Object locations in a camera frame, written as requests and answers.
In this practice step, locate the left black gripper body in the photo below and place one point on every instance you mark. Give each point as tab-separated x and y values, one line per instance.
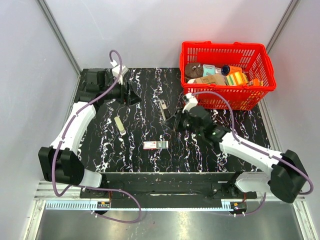
117	92

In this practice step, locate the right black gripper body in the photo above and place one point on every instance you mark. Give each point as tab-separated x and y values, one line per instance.
182	122

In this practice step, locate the beige stapler magazine piece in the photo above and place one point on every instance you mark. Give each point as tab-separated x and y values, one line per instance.
120	125

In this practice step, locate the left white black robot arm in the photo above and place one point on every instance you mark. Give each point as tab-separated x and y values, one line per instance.
60	160

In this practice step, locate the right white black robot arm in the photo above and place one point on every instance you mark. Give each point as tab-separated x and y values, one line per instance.
283	173

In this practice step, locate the brown cardboard package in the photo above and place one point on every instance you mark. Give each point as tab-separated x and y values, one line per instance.
216	79

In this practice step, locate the brown round item in basket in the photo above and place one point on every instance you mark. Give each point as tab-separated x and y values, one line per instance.
193	70

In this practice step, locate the light blue card box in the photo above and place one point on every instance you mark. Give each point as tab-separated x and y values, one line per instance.
208	70

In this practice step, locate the red white staple box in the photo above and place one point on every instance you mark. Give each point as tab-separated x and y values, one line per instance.
155	145

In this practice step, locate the blue capped orange bottle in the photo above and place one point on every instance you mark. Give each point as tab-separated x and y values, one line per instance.
230	69

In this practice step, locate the yellow green box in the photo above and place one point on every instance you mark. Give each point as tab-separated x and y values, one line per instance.
236	79

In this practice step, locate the red plastic shopping basket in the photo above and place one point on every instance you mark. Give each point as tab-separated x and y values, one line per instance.
251	57

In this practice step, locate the orange snack packet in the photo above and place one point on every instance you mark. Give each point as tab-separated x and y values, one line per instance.
255	83

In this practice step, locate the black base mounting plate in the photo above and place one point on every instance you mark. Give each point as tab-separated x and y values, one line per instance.
195	184

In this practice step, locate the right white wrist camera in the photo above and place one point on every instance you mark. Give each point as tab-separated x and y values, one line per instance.
190	101

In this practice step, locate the aluminium rail with ruler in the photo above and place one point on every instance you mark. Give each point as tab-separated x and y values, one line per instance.
216	205

